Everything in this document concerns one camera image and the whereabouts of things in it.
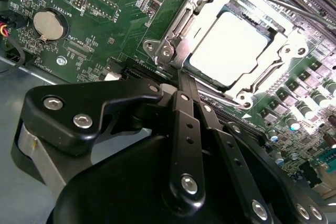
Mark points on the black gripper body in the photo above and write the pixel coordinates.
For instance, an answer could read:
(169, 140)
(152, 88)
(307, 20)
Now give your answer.
(118, 195)

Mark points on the silver CPU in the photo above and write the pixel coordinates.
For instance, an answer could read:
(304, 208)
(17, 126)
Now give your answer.
(225, 48)

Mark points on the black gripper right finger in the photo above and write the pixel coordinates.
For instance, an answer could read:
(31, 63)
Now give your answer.
(242, 184)

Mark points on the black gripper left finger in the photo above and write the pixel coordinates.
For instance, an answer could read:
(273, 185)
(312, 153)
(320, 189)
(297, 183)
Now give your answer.
(78, 95)

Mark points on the metal socket cover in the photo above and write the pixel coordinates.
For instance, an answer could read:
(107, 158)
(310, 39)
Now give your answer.
(203, 20)

